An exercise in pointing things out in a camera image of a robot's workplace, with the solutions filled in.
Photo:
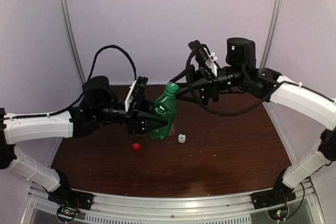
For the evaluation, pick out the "left aluminium frame post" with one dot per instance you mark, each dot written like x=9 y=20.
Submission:
x=71 y=40

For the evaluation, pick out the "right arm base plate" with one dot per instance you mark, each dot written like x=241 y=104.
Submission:
x=270 y=198

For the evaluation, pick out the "white nozzle bottle cap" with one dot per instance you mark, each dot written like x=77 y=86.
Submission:
x=181 y=138

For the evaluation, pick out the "aluminium frame post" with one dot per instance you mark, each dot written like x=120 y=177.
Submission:
x=71 y=40
x=276 y=11

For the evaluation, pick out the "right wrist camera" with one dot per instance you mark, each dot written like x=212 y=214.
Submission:
x=204 y=57

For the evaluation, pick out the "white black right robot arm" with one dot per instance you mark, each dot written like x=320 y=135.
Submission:
x=271 y=86

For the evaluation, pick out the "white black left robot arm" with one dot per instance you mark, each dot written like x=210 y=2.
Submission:
x=98 y=105

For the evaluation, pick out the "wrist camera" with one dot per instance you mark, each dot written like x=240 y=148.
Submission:
x=136 y=91
x=204 y=57

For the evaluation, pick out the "aluminium front rail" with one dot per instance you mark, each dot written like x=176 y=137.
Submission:
x=233 y=208

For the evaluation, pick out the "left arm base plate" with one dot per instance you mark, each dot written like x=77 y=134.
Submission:
x=71 y=198

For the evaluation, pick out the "large clear plastic bottle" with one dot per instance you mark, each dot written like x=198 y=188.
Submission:
x=172 y=130

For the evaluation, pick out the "green plastic bottle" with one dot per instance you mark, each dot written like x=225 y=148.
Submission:
x=165 y=106

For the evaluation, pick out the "green bottle cap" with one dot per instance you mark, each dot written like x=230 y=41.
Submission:
x=171 y=88

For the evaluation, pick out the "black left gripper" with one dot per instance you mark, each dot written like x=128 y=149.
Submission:
x=136 y=119

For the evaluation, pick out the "right aluminium frame post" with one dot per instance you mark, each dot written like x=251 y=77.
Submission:
x=276 y=11

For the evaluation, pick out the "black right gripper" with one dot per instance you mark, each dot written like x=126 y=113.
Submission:
x=208 y=90

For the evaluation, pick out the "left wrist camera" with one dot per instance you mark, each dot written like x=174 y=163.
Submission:
x=136 y=91

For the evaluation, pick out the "red bottle cap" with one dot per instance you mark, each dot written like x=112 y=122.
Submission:
x=136 y=146

